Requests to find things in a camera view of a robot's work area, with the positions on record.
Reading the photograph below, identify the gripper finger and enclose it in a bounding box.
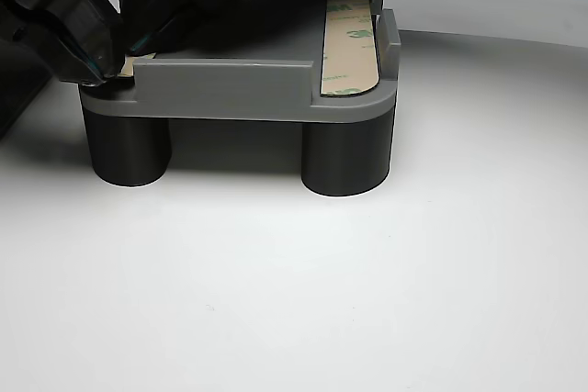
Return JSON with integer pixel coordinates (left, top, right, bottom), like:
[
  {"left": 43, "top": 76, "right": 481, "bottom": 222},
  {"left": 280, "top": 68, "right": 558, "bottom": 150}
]
[
  {"left": 0, "top": 13, "right": 104, "bottom": 88},
  {"left": 119, "top": 0, "right": 217, "bottom": 53},
  {"left": 0, "top": 0, "right": 124, "bottom": 84},
  {"left": 137, "top": 0, "right": 325, "bottom": 54}
]

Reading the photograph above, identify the tan 3M tape liner strip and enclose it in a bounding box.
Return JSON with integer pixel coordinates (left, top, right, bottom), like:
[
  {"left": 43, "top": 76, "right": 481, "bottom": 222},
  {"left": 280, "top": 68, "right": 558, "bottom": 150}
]
[
  {"left": 319, "top": 0, "right": 381, "bottom": 98},
  {"left": 117, "top": 54, "right": 158, "bottom": 77}
]

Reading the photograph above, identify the gray fixture with dark legs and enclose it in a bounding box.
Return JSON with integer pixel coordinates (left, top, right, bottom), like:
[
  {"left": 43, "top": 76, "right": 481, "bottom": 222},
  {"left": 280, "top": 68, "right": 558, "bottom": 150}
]
[{"left": 78, "top": 0, "right": 401, "bottom": 198}]

